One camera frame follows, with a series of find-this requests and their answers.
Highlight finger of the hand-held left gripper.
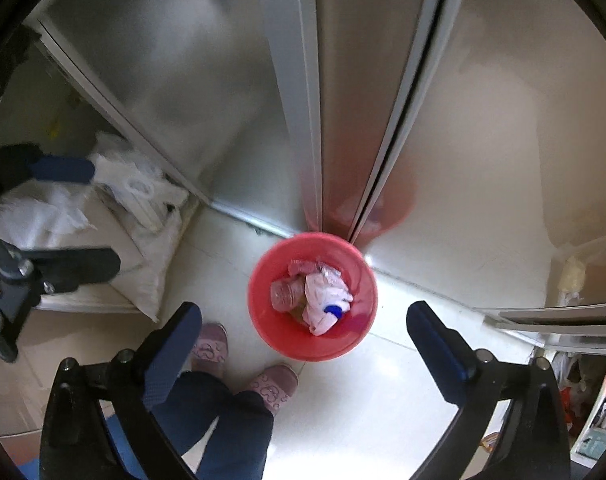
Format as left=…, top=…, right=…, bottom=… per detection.
left=0, top=144, right=94, bottom=196
left=0, top=217, right=121, bottom=363

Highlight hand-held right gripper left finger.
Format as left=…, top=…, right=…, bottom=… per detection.
left=40, top=301, right=204, bottom=480

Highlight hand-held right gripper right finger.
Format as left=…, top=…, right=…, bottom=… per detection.
left=406, top=301, right=571, bottom=480

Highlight red plastic bin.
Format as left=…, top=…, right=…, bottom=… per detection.
left=248, top=232, right=379, bottom=362

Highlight clear plastic bottle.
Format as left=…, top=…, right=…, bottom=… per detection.
left=269, top=280, right=306, bottom=312

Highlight pink plastic wrapper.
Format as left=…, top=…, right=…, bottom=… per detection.
left=289, top=258, right=324, bottom=278

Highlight pink slipper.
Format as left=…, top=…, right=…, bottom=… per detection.
left=248, top=364, right=299, bottom=415
left=190, top=323, right=229, bottom=376

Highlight person's leg blue trousers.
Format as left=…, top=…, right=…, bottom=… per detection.
left=195, top=390, right=275, bottom=480
left=150, top=371, right=236, bottom=461

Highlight white woven sack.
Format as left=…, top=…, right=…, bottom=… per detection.
left=0, top=180, right=184, bottom=323

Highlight white plastic bag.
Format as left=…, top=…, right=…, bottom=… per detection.
left=90, top=135, right=191, bottom=231

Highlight frosted sliding cabinet door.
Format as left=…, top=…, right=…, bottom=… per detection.
left=353, top=0, right=606, bottom=311
left=253, top=0, right=454, bottom=243
left=25, top=0, right=309, bottom=238

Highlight teal paper box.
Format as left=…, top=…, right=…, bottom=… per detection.
left=573, top=427, right=606, bottom=461

